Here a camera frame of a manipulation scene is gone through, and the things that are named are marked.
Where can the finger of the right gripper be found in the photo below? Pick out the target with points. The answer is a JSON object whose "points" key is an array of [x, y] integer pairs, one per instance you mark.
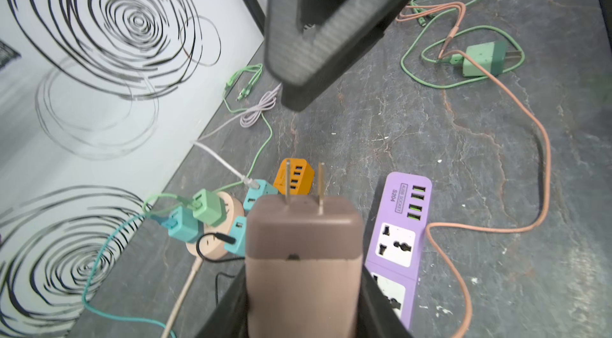
{"points": [[311, 43]]}

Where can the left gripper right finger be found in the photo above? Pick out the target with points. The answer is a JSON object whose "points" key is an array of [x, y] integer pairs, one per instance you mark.
{"points": [[375, 317]]}

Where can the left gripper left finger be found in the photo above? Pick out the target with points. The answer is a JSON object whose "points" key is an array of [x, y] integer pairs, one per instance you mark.
{"points": [[229, 320]]}

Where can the purple power strip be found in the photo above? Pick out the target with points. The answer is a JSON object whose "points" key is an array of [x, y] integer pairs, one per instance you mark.
{"points": [[396, 244]]}

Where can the teal plug adapter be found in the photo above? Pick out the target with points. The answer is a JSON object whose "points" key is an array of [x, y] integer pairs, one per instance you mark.
{"points": [[253, 194], [238, 233], [182, 225]]}

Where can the pink plug adapter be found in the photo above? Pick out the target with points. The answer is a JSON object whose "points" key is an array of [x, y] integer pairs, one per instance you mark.
{"points": [[303, 264]]}

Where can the green plug adapter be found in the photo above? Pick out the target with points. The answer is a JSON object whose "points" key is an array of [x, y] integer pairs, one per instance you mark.
{"points": [[208, 208], [495, 56]]}

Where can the orange power strip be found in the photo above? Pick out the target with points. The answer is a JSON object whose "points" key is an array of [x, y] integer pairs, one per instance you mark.
{"points": [[298, 173]]}

